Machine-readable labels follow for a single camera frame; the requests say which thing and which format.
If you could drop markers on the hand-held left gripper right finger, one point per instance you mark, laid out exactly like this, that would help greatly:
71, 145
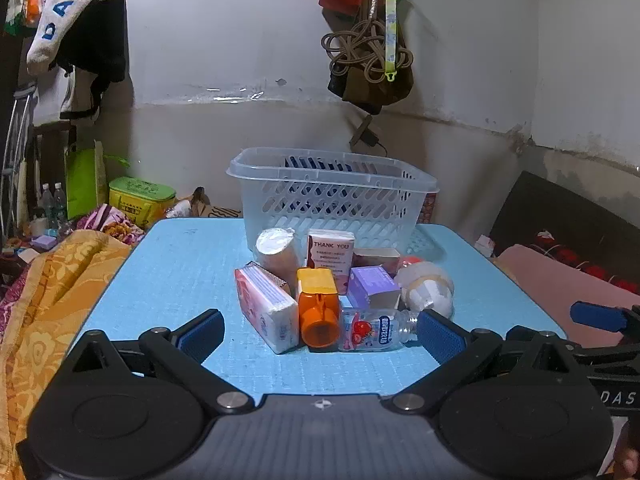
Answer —
442, 337

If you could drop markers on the brown small box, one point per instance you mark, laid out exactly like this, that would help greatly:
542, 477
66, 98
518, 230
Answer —
375, 258

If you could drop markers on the white small box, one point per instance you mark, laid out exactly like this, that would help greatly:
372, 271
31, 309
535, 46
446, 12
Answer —
484, 246

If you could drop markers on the white taped jar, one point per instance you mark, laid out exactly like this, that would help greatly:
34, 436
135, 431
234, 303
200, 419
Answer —
425, 290

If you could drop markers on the black power adapter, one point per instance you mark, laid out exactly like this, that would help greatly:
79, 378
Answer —
371, 138

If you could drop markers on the white bandage roll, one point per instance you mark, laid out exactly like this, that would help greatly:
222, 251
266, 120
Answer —
275, 255

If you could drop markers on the clear bottle strawberry label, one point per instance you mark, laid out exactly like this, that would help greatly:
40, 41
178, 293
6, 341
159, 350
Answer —
370, 332

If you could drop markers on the metal crutch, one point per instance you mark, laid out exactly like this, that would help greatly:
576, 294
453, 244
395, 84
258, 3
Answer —
15, 135

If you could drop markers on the white thank you box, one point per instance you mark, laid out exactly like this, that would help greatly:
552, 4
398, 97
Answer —
327, 260

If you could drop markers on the orange pill bottle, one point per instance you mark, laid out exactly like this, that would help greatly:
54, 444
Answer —
316, 310

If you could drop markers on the green bag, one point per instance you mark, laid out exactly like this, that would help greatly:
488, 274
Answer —
80, 180

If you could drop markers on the pink tissue packet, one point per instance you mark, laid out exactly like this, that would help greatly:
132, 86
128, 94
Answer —
265, 310

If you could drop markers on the lavender small box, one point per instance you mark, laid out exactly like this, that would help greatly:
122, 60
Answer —
44, 242

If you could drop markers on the dark olive hanging bag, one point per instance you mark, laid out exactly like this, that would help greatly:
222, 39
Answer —
370, 92

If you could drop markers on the black and white jacket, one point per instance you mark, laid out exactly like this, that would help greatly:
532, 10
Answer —
100, 25

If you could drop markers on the orange patterned blanket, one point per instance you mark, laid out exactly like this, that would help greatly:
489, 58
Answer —
45, 300

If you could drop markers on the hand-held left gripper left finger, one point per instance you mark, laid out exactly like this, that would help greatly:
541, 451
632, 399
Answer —
202, 332

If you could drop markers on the dark red floral cloth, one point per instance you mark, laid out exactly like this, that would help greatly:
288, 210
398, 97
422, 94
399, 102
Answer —
560, 220

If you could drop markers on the clear water bottle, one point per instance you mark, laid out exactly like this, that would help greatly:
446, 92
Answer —
46, 202
60, 205

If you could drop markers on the purple small box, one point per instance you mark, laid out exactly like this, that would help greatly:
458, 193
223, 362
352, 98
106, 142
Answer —
372, 282

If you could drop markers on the pink cushion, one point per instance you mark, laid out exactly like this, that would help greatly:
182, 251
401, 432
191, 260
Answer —
540, 275

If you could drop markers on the magenta floral blanket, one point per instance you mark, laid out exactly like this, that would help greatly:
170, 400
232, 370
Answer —
112, 222

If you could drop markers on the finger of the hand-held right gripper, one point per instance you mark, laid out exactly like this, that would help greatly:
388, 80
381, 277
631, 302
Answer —
595, 315

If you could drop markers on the brown cardboard box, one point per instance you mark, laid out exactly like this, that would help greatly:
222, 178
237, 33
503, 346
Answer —
220, 211

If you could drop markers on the clear plastic basket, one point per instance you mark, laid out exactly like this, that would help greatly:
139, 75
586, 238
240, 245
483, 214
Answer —
325, 200

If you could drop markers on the yellow green box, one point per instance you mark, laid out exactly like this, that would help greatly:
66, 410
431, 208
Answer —
140, 200

